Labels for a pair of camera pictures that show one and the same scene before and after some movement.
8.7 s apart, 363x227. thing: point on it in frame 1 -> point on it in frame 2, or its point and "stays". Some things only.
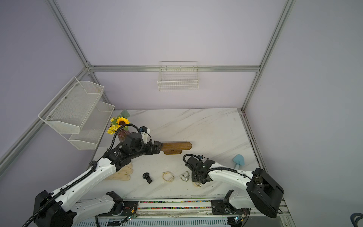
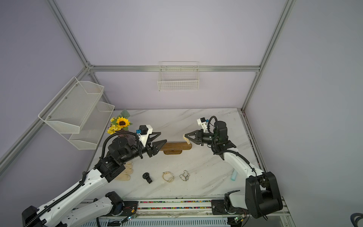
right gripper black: x=194 y=177 -> x=200 y=139
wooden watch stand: x=175 y=148 stays
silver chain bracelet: x=185 y=176 stays
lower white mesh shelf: x=91 y=133 stays
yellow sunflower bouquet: x=118 y=121 stays
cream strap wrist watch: x=197 y=184 -> x=186 y=139
